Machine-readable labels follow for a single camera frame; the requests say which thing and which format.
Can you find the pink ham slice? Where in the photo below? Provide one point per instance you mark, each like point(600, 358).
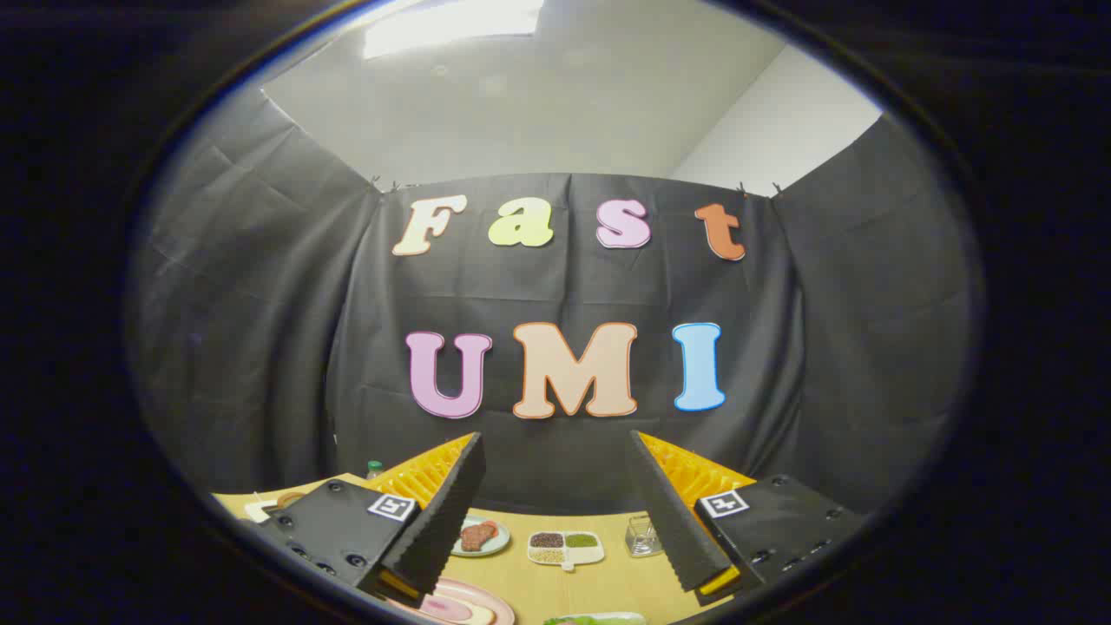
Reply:
point(443, 609)

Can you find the cream toaster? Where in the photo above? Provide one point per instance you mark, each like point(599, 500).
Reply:
point(260, 510)

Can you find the green lettuce leaf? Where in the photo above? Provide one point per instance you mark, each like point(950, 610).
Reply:
point(594, 620)

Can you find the pile of green beans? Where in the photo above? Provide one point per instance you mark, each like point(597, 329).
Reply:
point(581, 540)

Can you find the pink plate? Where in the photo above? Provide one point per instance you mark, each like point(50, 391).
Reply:
point(490, 603)

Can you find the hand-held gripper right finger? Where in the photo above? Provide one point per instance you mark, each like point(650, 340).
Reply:
point(668, 521)

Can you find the clear water bottle green cap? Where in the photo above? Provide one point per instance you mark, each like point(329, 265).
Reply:
point(374, 470)

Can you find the brown meat patty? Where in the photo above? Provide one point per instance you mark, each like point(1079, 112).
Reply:
point(470, 540)
point(488, 529)

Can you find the white divided dish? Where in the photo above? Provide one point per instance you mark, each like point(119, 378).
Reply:
point(568, 555)

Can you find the pile of pale soybeans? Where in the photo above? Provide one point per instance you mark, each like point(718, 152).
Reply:
point(547, 555)

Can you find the light blue plate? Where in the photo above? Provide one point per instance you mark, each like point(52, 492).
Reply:
point(496, 545)

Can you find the pile of dark seeds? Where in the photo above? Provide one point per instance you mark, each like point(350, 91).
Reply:
point(547, 540)

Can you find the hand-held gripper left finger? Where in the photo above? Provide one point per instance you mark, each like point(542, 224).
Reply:
point(443, 529)

